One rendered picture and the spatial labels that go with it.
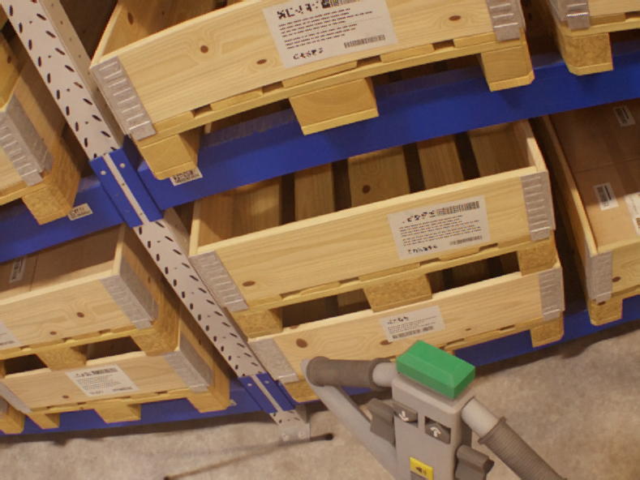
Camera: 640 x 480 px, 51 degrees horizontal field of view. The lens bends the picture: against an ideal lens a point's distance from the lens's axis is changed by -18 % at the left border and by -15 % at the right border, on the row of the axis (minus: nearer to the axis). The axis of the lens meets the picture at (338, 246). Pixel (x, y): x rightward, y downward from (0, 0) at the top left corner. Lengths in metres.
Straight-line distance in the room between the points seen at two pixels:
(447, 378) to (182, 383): 1.47
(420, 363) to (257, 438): 1.77
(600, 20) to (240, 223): 1.12
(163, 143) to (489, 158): 0.84
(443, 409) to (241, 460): 1.76
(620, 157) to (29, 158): 1.68
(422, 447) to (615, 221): 1.35
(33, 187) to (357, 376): 0.96
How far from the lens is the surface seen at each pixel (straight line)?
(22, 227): 1.87
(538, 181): 1.64
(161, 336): 2.00
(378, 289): 1.82
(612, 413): 2.34
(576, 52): 1.47
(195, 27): 1.35
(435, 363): 0.81
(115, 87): 1.44
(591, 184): 2.24
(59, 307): 1.98
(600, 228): 2.13
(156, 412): 2.51
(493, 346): 2.23
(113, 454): 2.81
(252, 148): 1.60
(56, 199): 1.67
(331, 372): 0.96
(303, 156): 1.61
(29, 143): 1.58
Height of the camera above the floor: 2.11
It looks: 46 degrees down
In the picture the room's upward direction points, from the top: 25 degrees counter-clockwise
